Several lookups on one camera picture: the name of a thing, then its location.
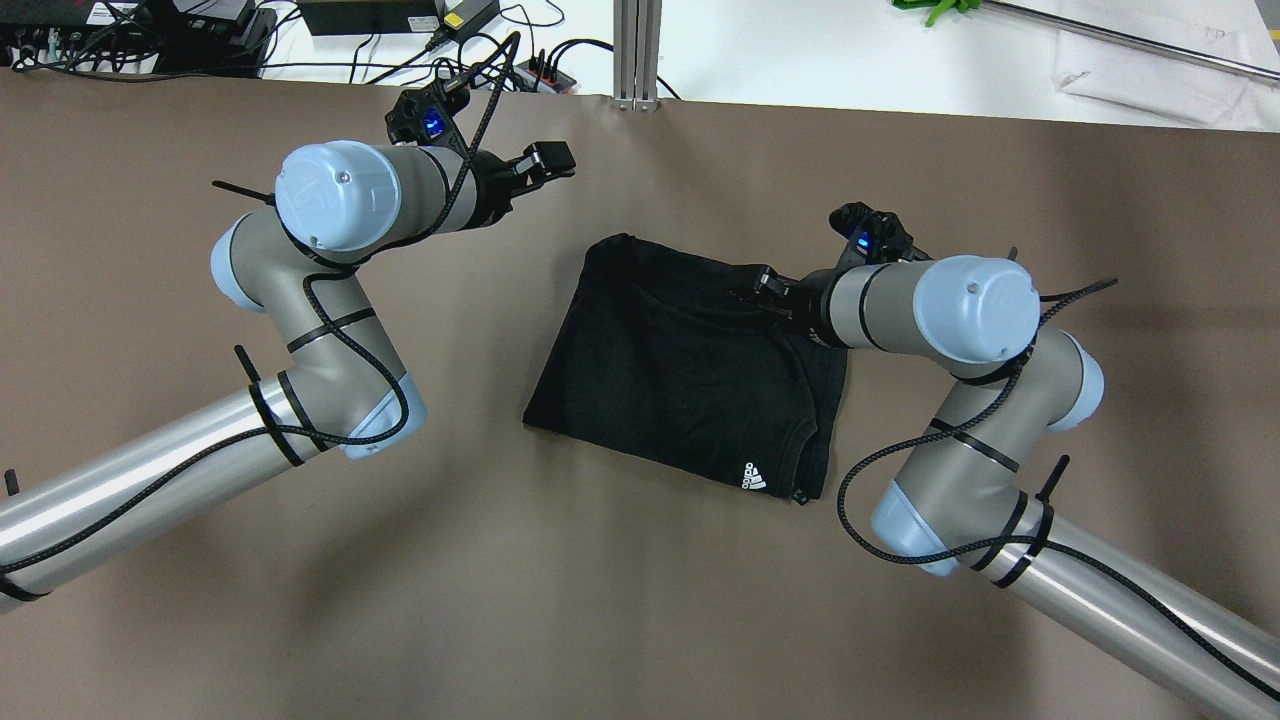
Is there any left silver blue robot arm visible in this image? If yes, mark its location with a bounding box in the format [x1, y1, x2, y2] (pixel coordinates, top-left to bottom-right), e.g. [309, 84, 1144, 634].
[3, 141, 576, 611]

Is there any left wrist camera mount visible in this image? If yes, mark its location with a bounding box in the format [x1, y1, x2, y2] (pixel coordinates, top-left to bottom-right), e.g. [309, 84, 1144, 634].
[385, 82, 470, 155]

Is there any black power adapter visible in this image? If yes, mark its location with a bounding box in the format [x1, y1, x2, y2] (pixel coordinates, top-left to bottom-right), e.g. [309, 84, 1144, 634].
[294, 1, 447, 37]

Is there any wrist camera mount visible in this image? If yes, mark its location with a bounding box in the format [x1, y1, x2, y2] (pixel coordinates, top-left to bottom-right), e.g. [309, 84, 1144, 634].
[385, 82, 470, 155]
[828, 202, 932, 270]

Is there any aluminium frame post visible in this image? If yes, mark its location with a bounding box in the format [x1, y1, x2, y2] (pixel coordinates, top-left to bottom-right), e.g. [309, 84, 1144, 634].
[612, 0, 662, 111]

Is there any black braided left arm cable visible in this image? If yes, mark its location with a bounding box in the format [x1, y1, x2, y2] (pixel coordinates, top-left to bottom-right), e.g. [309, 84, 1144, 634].
[0, 29, 524, 582]

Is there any green plastic clamp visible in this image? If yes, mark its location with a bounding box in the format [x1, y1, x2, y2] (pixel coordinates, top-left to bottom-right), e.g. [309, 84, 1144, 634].
[891, 0, 984, 28]

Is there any white cloth on table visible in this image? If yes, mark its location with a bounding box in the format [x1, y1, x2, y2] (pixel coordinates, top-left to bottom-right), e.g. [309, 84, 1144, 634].
[1051, 1, 1277, 131]

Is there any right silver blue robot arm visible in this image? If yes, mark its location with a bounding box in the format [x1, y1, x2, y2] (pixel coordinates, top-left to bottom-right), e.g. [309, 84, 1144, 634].
[732, 256, 1277, 719]

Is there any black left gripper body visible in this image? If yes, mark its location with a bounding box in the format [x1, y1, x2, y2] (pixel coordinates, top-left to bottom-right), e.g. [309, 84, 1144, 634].
[470, 155, 531, 225]

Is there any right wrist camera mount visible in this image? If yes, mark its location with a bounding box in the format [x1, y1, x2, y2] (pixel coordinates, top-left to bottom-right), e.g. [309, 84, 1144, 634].
[828, 202, 932, 270]

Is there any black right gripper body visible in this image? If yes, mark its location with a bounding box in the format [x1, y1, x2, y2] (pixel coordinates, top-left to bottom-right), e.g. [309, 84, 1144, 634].
[785, 270, 836, 348]

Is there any black printed t-shirt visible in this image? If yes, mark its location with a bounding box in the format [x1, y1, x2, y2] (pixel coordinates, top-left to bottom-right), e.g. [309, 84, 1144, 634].
[522, 234, 847, 502]

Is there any metal rod on table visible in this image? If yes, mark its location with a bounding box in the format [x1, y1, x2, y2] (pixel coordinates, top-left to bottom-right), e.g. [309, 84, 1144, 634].
[980, 1, 1279, 88]

